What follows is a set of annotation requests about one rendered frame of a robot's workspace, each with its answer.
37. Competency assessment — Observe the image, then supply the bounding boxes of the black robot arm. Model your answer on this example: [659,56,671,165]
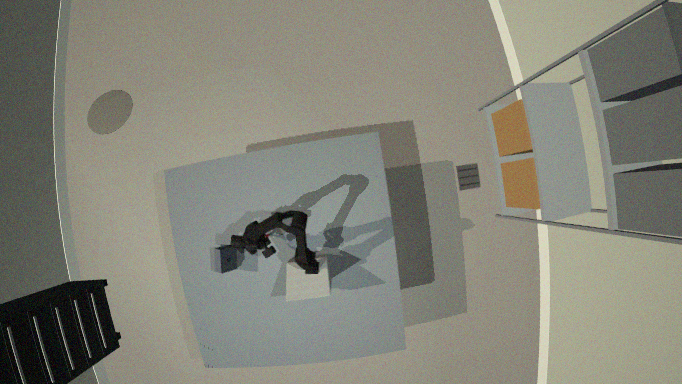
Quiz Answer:
[230,211,320,274]

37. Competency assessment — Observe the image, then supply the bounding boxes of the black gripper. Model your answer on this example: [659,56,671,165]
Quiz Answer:
[251,221,277,258]

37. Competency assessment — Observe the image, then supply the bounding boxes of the dark grey square panel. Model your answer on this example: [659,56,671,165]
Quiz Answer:
[214,244,238,273]

